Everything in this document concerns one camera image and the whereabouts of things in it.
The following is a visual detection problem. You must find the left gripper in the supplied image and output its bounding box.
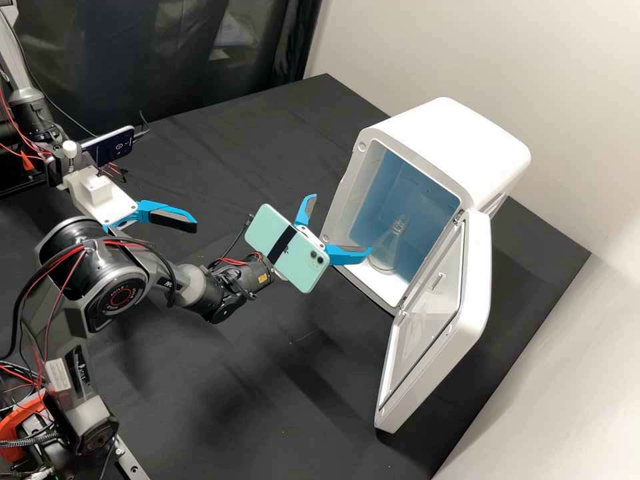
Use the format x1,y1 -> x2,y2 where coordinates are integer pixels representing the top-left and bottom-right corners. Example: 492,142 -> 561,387
63,168 -> 197,235

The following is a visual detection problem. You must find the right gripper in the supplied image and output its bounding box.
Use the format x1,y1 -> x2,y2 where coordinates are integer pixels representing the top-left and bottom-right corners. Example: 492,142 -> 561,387
294,193 -> 375,267

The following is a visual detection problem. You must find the clear flask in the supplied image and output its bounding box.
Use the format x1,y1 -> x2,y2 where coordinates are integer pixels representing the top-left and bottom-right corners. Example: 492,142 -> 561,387
368,215 -> 417,274

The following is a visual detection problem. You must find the incubator door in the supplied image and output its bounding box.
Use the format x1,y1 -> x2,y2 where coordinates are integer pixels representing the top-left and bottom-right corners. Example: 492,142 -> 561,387
373,207 -> 494,435

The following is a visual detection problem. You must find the white incubator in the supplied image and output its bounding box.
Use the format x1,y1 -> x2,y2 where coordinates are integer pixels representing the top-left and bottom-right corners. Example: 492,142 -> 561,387
319,96 -> 532,319

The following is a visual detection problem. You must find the right wrist camera phone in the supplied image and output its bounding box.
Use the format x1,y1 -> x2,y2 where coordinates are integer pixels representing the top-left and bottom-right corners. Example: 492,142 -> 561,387
243,203 -> 331,294

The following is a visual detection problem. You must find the wrist camera phone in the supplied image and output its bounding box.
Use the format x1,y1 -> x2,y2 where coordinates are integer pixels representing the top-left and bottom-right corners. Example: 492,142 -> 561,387
243,203 -> 331,294
47,125 -> 137,189

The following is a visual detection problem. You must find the left wrist camera phone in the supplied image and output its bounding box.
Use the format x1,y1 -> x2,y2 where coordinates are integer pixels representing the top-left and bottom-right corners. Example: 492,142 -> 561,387
47,125 -> 137,189

